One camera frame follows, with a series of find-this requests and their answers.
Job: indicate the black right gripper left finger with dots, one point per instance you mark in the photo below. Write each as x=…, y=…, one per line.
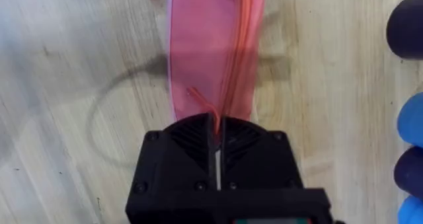
x=172, y=164

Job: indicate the blue pen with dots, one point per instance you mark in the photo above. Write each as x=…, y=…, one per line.
x=413, y=120
x=413, y=212

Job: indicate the pink zip bag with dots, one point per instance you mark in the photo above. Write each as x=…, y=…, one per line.
x=205, y=45

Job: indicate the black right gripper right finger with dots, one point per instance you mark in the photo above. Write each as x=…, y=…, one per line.
x=261, y=164

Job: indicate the dark navy pen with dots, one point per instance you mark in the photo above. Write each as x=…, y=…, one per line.
x=408, y=27
x=411, y=172

